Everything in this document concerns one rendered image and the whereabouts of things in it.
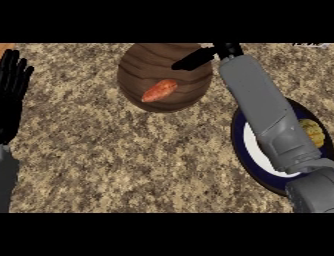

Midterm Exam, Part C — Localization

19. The yellow food item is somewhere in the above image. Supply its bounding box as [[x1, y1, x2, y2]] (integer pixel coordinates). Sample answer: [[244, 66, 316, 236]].
[[297, 118, 327, 149]]

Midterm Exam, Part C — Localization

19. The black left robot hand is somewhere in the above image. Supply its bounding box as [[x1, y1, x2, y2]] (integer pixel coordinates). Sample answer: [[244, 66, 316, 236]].
[[0, 48, 36, 147]]

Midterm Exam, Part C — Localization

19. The brown wooden plate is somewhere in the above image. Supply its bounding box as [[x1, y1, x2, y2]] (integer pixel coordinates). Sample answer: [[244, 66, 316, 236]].
[[115, 42, 214, 113]]

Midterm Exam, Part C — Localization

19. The orange sweet potato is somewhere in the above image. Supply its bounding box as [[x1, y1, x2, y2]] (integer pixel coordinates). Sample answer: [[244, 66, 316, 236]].
[[140, 78, 180, 103]]

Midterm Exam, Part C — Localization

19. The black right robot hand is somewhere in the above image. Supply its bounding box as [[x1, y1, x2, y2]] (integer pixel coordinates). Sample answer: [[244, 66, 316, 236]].
[[170, 42, 245, 72]]

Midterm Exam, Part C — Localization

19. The pale patterned object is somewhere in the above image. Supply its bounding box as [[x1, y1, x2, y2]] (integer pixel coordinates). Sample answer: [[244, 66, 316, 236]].
[[291, 42, 332, 49]]

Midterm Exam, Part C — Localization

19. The dark blue white bowl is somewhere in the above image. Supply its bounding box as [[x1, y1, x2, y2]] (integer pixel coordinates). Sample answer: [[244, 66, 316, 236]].
[[229, 97, 334, 197]]

